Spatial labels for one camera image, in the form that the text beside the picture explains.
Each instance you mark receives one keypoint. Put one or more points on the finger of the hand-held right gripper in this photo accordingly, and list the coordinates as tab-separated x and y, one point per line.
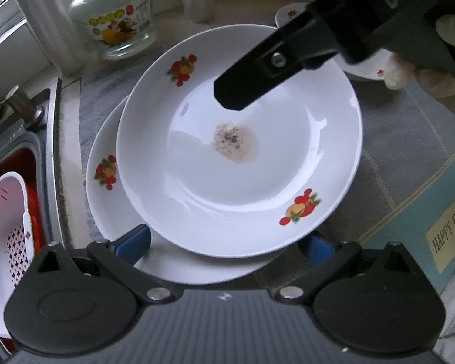
250	79

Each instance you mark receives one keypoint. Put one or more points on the white plate with central stain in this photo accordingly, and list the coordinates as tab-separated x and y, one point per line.
288	140

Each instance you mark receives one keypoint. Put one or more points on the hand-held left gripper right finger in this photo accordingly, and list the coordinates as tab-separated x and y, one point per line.
318	252

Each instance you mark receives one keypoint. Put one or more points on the sink drain knob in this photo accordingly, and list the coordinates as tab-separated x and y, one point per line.
22	106

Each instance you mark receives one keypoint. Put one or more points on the white strainer basket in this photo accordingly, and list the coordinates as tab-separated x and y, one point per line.
3	242

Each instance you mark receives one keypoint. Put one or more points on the white plate with fruit print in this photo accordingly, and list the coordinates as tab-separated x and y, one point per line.
110	212
366	69

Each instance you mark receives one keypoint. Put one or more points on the person's right hand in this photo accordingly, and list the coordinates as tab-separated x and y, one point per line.
440	91

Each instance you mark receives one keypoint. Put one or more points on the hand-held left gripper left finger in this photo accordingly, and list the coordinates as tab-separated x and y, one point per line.
133	242

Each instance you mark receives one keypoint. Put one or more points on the stainless steel sink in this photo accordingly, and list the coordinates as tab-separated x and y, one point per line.
55	151

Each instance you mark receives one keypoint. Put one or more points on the grey-blue checkered towel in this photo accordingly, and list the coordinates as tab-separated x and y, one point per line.
402	140

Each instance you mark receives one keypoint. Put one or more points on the glass jar with green lid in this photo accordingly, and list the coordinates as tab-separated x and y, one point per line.
113	11

